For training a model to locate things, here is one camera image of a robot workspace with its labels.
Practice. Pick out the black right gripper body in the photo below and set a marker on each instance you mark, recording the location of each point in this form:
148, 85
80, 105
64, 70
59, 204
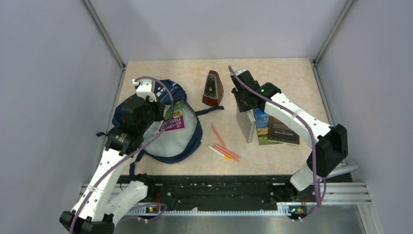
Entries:
241, 101

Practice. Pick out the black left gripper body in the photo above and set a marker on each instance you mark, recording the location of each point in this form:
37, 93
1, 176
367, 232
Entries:
153, 113

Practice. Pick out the dark blue fantasy book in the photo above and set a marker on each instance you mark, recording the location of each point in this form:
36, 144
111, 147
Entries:
246, 122

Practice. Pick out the purple colourful children's book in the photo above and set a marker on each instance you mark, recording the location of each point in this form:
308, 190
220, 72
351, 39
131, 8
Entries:
173, 120

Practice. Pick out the navy blue student backpack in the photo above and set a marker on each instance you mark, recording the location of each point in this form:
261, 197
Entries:
165, 146

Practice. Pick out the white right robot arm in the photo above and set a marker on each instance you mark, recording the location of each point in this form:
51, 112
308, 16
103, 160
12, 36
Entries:
329, 144

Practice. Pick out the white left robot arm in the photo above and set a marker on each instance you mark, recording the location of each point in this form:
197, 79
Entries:
95, 212

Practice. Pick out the blue green landscape book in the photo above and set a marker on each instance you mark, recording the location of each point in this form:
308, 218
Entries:
262, 127

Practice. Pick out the brown wooden metronome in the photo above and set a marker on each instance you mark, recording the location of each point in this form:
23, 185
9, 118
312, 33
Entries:
213, 90

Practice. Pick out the dark brown book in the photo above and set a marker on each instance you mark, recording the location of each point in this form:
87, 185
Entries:
279, 132

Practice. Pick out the pink pen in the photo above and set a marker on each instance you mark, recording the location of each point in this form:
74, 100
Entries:
237, 160
226, 152
218, 136

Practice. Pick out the white yellow-tipped pen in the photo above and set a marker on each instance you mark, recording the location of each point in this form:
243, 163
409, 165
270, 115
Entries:
218, 152

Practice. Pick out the grey metal tube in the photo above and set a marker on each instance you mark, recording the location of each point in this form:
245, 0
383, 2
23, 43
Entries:
342, 170

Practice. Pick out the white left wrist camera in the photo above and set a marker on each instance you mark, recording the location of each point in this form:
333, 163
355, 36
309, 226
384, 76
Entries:
144, 88

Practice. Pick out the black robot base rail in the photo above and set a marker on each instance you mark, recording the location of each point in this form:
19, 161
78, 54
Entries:
220, 193

